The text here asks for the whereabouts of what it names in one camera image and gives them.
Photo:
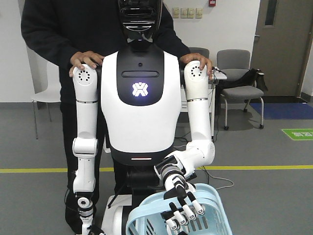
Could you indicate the light blue plastic basket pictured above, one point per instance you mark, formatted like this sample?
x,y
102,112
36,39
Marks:
x,y
200,213

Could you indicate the white humanoid robot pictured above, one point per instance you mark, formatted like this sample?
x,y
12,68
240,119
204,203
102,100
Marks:
x,y
138,90

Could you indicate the grey office chair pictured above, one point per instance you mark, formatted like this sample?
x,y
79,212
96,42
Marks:
x,y
200,50
241,80

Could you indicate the white plastic chair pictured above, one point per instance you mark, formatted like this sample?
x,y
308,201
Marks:
x,y
51,94

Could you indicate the brown door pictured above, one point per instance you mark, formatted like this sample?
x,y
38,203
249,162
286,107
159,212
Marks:
x,y
281,44

